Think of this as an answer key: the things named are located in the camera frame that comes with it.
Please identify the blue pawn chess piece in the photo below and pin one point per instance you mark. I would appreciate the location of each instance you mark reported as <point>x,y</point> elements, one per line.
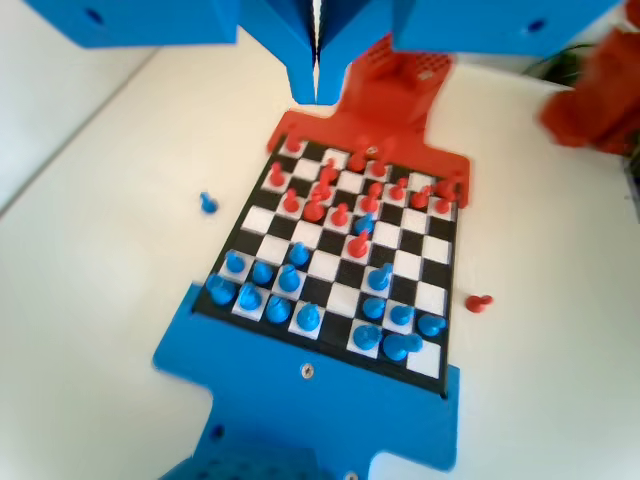
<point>373,307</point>
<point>364,225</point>
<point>401,315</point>
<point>298,255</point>
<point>431,325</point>
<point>262,273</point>
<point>235,264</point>
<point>208,204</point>

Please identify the red king chess piece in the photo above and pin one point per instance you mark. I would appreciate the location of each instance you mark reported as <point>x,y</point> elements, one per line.
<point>376,169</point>

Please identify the red pawn chess piece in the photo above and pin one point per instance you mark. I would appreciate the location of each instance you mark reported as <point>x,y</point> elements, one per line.
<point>276,177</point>
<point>420,200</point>
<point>340,216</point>
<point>396,191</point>
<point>291,202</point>
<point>441,206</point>
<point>477,303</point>

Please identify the black and white chess board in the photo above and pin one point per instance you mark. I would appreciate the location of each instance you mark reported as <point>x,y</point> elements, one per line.
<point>320,262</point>

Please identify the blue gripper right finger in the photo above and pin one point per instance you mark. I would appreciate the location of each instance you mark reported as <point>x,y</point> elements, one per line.
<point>360,22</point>

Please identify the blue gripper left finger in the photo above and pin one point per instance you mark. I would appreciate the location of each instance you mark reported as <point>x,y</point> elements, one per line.
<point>270,27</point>

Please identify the blue queen chess piece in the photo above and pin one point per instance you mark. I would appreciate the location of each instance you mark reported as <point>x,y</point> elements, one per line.
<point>307,317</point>

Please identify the group of red chess pieces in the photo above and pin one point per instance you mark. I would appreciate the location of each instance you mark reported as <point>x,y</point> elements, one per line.
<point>310,125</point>

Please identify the red robot arm with honeycomb base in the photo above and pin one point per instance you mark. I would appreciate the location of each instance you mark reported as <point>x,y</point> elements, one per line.
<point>390,95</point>

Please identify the blue base plate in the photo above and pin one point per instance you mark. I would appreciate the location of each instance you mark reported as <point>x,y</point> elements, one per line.
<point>300,400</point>

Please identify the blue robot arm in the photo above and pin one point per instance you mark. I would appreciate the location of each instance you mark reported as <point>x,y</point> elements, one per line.
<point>250,465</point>

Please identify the red queen chess piece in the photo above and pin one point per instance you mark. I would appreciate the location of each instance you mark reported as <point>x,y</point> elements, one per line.
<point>357,162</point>

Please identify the red rook chess piece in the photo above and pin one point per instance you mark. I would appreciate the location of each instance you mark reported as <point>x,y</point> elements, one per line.
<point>443,188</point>
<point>292,146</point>

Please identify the blue rook chess piece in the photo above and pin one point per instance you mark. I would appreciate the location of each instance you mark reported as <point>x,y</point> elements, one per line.
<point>221,291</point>
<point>366,337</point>

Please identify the blue knight chess piece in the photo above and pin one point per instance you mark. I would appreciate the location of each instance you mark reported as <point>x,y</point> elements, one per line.
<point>248,298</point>
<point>378,280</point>

